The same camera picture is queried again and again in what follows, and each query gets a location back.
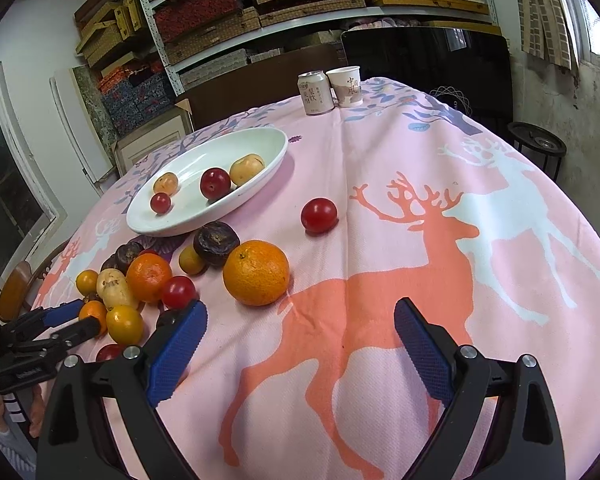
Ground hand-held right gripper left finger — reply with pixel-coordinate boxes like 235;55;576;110
36;299;209;480

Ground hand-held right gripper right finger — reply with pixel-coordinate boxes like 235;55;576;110
393;297;567;480

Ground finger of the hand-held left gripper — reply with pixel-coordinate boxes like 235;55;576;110
2;299;84;337
7;318;102;361

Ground small orange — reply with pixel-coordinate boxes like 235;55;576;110
78;301;108;337

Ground pale spotted oblong fruit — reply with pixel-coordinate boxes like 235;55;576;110
96;268;140;312

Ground large orange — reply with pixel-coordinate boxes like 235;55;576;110
222;240;291;307

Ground red plum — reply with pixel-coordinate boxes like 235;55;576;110
200;167;232;200
300;197;339;234

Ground white oval plate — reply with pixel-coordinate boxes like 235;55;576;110
126;127;289;237

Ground person's left hand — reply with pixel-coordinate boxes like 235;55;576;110
0;392;43;441

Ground red cherry tomato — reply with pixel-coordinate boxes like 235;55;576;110
160;275;198;310
95;343;127;363

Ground yellow-orange round fruit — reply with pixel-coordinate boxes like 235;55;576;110
105;305;145;346

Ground brown wooden chair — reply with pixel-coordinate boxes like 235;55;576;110
0;240;81;323

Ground orange mandarin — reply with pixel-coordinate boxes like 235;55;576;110
126;252;173;304

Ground pink deer print tablecloth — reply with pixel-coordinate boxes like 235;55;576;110
27;76;600;480

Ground large dark purple passion fruit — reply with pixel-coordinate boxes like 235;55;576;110
193;221;241;267

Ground white framed glass door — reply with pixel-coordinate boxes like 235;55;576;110
0;62;68;281

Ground small orange-yellow fruit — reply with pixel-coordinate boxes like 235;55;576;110
153;172;179;196

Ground white leaning board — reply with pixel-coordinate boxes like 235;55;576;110
50;67;118;183

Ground pale yellow round fruit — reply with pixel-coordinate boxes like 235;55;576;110
229;154;266;187

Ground pile of blue patterned boxes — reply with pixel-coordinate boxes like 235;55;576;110
97;60;176;136

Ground black round stool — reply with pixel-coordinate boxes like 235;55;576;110
507;121;568;183

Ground white paper cup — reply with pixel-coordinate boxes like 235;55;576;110
326;65;364;108

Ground pile of yellow boxes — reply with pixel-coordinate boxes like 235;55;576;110
75;0;146;68

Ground dark brown wooden cabinet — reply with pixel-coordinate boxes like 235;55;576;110
176;44;348;131

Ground stack of woven flat boxes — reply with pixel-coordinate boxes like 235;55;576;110
135;0;496;91

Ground white metal shelf rack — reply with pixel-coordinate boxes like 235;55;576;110
130;0;501;98

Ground hanging bamboo slat mat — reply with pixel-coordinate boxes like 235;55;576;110
510;0;581;78

